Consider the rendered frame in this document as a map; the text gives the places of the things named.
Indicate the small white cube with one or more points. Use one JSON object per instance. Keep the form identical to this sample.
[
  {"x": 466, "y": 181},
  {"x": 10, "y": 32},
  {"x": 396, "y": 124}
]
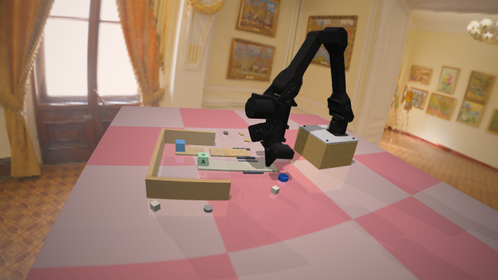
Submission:
[
  {"x": 275, "y": 190},
  {"x": 155, "y": 205}
]

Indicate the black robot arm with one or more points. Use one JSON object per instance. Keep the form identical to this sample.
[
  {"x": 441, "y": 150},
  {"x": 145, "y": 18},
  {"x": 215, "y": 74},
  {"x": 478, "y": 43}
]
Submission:
[{"x": 289, "y": 81}]

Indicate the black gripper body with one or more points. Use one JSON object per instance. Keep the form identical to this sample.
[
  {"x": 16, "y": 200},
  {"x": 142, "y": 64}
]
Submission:
[{"x": 277, "y": 149}]

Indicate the blue cylinder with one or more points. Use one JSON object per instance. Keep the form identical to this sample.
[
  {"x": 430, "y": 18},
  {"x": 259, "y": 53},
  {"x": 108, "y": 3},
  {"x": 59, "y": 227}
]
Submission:
[{"x": 283, "y": 178}]

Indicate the grey short cylinder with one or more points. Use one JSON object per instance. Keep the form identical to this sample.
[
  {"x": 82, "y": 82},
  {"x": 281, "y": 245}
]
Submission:
[{"x": 208, "y": 208}]

